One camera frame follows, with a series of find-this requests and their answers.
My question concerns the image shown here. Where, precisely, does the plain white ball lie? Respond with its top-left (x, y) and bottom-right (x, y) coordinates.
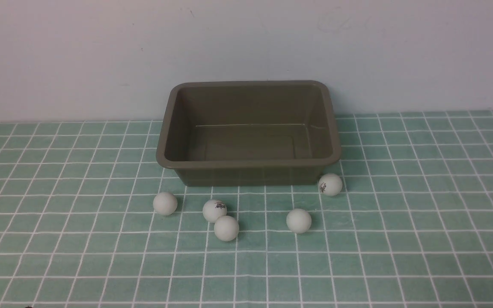
top-left (286, 208), bottom-right (312, 234)
top-left (214, 215), bottom-right (239, 242)
top-left (153, 192), bottom-right (178, 216)

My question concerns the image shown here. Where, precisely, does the white ball with logo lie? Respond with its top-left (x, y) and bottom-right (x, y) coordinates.
top-left (203, 199), bottom-right (227, 223)

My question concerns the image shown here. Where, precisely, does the plain white ball front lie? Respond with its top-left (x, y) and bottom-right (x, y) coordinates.
top-left (214, 215), bottom-right (239, 242)

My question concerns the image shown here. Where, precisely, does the olive plastic bin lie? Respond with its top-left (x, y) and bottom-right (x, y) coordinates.
top-left (156, 80), bottom-right (342, 187)

